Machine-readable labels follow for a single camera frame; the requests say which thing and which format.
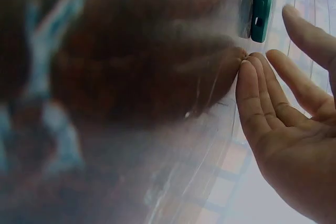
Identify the person's right hand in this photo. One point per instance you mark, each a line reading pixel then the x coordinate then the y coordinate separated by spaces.
pixel 296 155

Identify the person's left hand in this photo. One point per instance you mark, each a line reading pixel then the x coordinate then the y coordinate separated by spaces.
pixel 136 72

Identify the person's left fingers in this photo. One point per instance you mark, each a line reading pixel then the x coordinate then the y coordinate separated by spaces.
pixel 162 64

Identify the person's right thumb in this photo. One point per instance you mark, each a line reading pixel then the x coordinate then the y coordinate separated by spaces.
pixel 307 36

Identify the clear plastic bag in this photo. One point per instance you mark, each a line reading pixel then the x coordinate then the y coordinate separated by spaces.
pixel 204 150

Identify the teal phone case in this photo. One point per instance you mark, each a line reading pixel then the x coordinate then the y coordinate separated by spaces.
pixel 262 6

